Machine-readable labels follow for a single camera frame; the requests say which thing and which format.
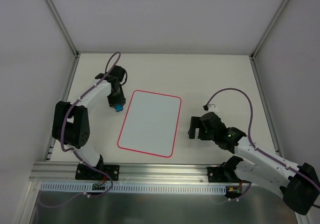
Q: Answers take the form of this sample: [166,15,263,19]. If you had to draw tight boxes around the left aluminium corner post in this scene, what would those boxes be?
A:
[44,0,79,57]

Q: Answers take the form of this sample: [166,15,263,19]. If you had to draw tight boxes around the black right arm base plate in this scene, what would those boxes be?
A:
[206,166,241,183]

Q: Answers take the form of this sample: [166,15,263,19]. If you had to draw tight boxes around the white slotted cable duct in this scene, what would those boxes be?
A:
[39,182,227,195]

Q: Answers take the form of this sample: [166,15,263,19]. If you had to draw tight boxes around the front aluminium mounting rail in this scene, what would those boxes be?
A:
[28,161,301,187]

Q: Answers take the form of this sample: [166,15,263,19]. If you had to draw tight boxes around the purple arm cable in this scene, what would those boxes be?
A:
[37,52,123,208]
[202,88,320,208]

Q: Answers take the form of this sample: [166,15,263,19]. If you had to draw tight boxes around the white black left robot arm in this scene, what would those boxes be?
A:
[52,66,128,180]

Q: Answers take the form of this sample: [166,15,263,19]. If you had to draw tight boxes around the blue whiteboard eraser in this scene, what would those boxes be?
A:
[116,104,122,112]

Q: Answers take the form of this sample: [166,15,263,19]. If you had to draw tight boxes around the pink framed whiteboard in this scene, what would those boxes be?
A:
[117,90,182,158]

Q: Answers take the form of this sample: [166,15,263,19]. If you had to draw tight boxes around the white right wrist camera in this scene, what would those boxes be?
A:
[208,104,220,113]

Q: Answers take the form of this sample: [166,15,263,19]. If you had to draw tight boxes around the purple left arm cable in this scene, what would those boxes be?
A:
[37,52,123,208]

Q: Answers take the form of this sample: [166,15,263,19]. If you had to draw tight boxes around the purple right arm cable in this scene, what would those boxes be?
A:
[202,88,320,208]

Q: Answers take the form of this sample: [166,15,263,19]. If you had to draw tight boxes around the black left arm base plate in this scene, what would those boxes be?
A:
[75,164,120,181]

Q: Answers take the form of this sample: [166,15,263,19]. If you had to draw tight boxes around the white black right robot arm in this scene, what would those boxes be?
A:
[188,112,320,215]

